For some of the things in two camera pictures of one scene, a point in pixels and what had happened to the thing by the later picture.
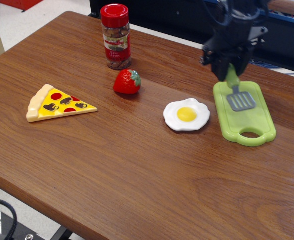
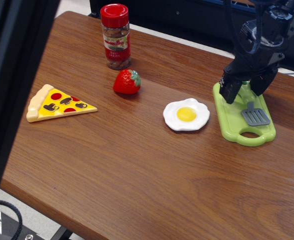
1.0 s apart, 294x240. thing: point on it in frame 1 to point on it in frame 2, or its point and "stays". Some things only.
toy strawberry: x=127 y=81 stays
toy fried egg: x=188 y=114 stays
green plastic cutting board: x=257 y=119 stays
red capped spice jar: x=115 y=20 stays
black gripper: x=231 y=42 to x=257 y=58
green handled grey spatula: x=239 y=100 to x=256 y=116
